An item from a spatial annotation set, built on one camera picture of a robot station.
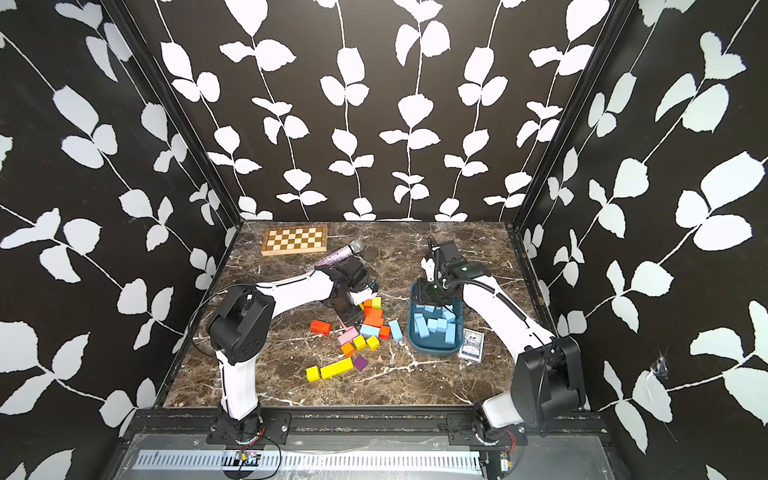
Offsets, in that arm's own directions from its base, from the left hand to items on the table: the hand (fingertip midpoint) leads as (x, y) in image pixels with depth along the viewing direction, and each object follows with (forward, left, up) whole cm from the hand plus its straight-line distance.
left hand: (354, 309), depth 94 cm
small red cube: (-8, -10, -1) cm, 13 cm away
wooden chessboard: (+30, +24, +2) cm, 38 cm away
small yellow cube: (-19, +11, 0) cm, 22 cm away
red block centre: (-1, -6, -1) cm, 6 cm away
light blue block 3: (-4, -29, +2) cm, 30 cm away
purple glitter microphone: (+24, +1, +3) cm, 24 cm away
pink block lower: (-9, +1, 0) cm, 9 cm away
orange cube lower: (-13, +2, 0) cm, 13 cm away
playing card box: (-13, -36, 0) cm, 38 cm away
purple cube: (-17, -2, 0) cm, 17 cm away
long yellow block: (-18, +5, -1) cm, 18 cm away
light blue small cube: (-7, -27, +1) cm, 28 cm away
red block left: (-6, +10, 0) cm, 11 cm away
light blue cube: (-7, -24, +1) cm, 25 cm away
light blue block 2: (-7, -13, 0) cm, 15 cm away
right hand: (-2, -18, +14) cm, 23 cm away
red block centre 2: (-4, -7, -1) cm, 8 cm away
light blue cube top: (-1, -24, 0) cm, 24 cm away
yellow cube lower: (-11, -2, +1) cm, 12 cm away
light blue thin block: (-7, -21, +1) cm, 23 cm away
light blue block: (-7, -5, -1) cm, 9 cm away
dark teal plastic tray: (-12, -26, 0) cm, 29 cm away
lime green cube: (+2, -8, +1) cm, 8 cm away
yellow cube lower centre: (-12, -6, 0) cm, 13 cm away
